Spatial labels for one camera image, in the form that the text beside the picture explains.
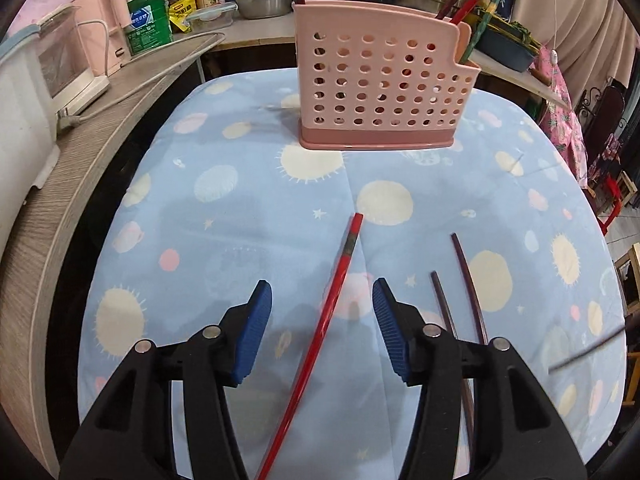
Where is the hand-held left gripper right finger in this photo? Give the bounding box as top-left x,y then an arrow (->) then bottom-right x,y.
372,277 -> 588,480

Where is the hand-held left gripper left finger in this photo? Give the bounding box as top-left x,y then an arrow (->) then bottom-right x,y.
59,280 -> 273,480

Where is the pink perforated utensil holder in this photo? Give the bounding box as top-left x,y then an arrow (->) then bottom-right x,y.
292,1 -> 482,151

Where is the green chopstick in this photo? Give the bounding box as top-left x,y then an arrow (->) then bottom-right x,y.
461,0 -> 503,63

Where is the light blue dotted tablecloth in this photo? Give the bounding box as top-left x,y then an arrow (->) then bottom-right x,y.
77,67 -> 631,480

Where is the grey wooden counter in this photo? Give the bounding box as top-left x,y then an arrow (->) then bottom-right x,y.
0,30 -> 226,461

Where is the pink floral garment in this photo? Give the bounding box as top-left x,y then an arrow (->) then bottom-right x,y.
532,50 -> 592,187

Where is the dark iron chair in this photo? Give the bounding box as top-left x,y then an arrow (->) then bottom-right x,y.
580,77 -> 627,171

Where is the blue basin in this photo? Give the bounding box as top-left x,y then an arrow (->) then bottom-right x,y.
472,7 -> 544,74

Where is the white plastic tub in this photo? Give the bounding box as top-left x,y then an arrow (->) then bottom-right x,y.
0,5 -> 112,256

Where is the clear food container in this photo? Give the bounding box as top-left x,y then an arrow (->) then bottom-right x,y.
185,2 -> 239,31

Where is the green labelled container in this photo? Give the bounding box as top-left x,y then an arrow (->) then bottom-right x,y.
125,0 -> 174,56

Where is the yellow packet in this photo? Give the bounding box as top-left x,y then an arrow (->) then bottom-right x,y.
167,0 -> 199,35

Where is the pink kitchen appliance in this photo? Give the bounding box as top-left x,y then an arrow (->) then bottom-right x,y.
75,0 -> 132,77

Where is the beige curtain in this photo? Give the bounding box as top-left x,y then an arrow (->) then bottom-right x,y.
510,0 -> 640,81

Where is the grey power cable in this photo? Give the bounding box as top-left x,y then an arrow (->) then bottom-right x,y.
57,30 -> 226,132

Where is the white cord with switch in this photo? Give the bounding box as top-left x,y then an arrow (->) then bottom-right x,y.
545,0 -> 562,67

